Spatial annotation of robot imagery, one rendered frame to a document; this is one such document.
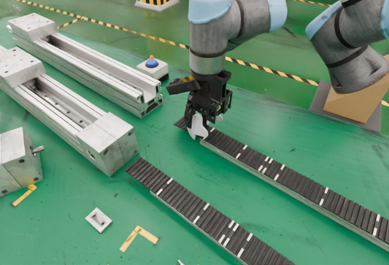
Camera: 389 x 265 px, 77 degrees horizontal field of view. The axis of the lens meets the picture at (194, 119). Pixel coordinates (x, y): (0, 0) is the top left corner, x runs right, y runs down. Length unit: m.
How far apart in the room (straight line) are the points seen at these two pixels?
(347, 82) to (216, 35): 0.47
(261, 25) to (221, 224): 0.39
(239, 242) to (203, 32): 0.39
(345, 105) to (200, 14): 0.56
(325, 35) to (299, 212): 0.47
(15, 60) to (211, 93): 0.64
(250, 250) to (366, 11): 0.56
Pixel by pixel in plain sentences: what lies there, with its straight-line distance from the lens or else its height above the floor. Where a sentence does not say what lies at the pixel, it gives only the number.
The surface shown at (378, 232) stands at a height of 0.81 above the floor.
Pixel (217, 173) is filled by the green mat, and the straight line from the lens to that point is 0.63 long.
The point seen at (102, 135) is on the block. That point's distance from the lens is 0.61.
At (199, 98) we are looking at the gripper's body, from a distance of 0.55.
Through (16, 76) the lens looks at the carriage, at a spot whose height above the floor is 0.89.
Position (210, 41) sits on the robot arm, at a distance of 0.47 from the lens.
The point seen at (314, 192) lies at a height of 0.81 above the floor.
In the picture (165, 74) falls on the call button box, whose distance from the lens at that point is 0.91.
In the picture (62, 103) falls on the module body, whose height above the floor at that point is 0.82.
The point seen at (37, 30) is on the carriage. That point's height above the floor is 0.90.
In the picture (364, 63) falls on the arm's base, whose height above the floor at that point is 0.94.
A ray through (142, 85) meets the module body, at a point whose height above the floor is 0.84.
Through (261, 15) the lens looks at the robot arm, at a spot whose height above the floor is 1.12.
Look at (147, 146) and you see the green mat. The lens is 0.69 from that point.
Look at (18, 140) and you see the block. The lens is 0.69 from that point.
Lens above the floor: 1.29
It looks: 43 degrees down
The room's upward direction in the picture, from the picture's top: straight up
